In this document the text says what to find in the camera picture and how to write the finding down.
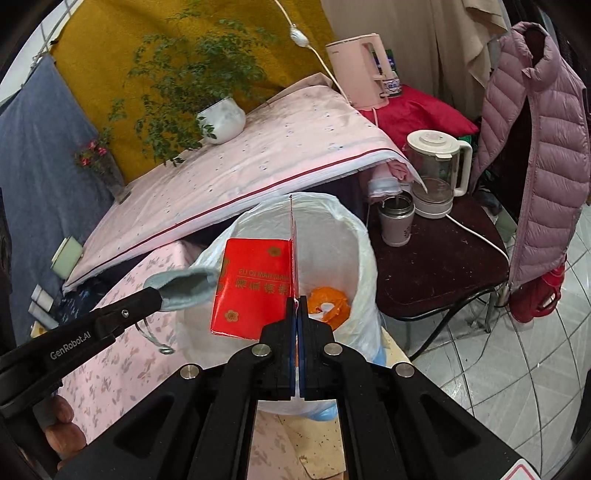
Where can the folded pink cloth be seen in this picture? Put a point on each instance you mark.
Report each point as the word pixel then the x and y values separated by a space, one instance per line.
pixel 383 177

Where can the white trash bin bag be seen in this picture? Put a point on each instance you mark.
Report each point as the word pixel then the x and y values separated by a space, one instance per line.
pixel 341 258

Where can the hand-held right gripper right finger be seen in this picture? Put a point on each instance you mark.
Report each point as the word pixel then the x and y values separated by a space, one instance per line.
pixel 308 362

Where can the pink floral sheet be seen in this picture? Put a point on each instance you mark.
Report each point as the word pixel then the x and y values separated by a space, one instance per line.
pixel 120 369

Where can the pink down jacket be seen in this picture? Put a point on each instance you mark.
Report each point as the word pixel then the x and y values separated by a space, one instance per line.
pixel 549 161

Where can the red cushion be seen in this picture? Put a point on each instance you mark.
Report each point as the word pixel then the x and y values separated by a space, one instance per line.
pixel 425 115

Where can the blue wall cloth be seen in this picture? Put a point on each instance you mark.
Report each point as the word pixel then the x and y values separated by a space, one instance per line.
pixel 37 184

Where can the green plant in white pot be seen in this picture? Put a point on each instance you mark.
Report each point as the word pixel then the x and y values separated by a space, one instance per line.
pixel 221 120

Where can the person's left hand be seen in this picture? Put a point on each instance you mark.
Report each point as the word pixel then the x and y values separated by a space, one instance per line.
pixel 62 424

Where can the small white bottle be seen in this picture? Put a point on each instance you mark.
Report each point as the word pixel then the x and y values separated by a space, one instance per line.
pixel 44 297
pixel 42 314

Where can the white blender jug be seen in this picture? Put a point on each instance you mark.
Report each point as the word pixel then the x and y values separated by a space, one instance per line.
pixel 434 143

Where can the pink dotted blanket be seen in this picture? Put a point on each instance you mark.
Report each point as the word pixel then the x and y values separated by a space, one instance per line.
pixel 258 157

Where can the yellow green box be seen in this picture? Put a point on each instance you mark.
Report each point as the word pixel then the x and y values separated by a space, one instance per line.
pixel 39 328

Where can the pink steel cup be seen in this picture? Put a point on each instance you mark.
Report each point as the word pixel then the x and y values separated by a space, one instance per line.
pixel 396 226

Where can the red thermos flask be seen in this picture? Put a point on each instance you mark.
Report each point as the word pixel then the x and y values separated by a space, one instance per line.
pixel 535 295

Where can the red paper box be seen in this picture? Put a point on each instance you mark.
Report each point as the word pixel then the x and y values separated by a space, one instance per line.
pixel 249 286

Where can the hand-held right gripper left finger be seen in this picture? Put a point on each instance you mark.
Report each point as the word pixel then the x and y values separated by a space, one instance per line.
pixel 291 369

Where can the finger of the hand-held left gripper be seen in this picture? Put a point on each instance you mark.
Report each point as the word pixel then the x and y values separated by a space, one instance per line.
pixel 129 311

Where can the yellow wall cloth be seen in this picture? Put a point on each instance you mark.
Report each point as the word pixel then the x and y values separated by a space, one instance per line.
pixel 92 60

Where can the small printed cup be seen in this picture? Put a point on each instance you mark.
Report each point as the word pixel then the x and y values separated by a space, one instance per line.
pixel 391 87

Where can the pale green box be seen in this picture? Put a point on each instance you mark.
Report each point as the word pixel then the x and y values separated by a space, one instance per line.
pixel 67 258

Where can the orange plastic bag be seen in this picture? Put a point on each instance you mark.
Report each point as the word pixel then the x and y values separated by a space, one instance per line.
pixel 337 314

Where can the dark brown chair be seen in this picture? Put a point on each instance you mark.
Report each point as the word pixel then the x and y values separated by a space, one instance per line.
pixel 443 277

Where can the dark blue floral cloth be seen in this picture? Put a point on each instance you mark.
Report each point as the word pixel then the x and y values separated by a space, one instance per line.
pixel 74 300

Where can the beige curtain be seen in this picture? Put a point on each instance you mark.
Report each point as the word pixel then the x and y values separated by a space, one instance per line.
pixel 438 46

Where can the glass vase with pink flowers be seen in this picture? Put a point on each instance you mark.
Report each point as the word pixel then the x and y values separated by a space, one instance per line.
pixel 111 177

